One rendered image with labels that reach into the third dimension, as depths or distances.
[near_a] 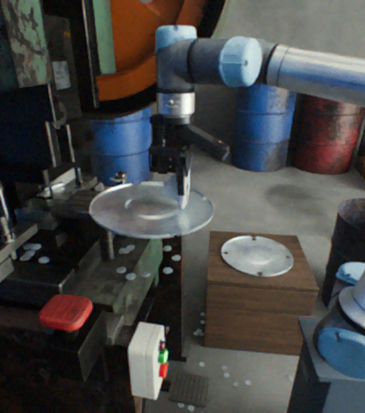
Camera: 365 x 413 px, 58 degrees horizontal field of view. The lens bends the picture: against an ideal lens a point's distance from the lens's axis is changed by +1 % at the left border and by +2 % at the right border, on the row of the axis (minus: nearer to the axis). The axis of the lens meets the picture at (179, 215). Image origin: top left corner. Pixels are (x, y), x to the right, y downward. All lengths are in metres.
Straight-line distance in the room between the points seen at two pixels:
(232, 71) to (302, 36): 3.41
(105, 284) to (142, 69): 0.62
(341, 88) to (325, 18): 3.36
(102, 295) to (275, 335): 0.86
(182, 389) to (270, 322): 0.44
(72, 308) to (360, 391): 0.70
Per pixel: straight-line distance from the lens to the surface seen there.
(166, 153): 0.68
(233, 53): 0.59
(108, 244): 0.81
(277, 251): 1.45
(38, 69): 0.64
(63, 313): 0.54
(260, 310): 1.34
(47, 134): 0.73
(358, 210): 1.81
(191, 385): 1.17
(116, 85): 1.08
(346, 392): 0.96
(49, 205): 0.84
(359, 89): 0.67
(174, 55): 0.64
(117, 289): 0.74
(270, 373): 1.44
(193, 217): 0.73
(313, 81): 0.68
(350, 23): 4.06
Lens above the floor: 1.11
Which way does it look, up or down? 27 degrees down
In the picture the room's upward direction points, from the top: straight up
